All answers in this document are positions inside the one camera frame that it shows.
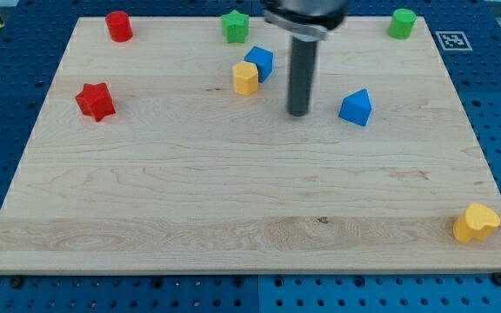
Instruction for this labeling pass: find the blue triangle block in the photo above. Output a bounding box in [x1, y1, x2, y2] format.
[338, 89, 372, 126]

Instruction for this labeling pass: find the light wooden board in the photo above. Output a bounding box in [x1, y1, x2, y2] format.
[0, 17, 501, 276]

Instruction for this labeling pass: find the yellow pentagon block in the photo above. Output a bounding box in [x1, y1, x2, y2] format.
[232, 61, 258, 96]

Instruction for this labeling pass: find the blue cube block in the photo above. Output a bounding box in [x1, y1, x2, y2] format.
[244, 46, 273, 83]

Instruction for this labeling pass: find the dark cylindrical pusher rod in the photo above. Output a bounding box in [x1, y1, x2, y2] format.
[287, 35, 317, 117]

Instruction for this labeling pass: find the green star block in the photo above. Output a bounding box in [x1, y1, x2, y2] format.
[221, 10, 250, 43]

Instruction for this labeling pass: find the red star block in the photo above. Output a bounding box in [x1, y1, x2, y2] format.
[75, 83, 116, 122]

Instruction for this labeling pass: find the red cylinder block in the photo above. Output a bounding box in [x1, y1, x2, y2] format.
[105, 10, 133, 43]

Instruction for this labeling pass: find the green cylinder block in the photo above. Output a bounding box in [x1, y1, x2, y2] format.
[387, 8, 417, 40]

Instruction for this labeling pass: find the white fiducial marker tag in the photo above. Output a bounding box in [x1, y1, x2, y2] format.
[436, 30, 472, 51]

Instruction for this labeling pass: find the yellow heart block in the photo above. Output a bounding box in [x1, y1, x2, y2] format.
[452, 203, 501, 243]

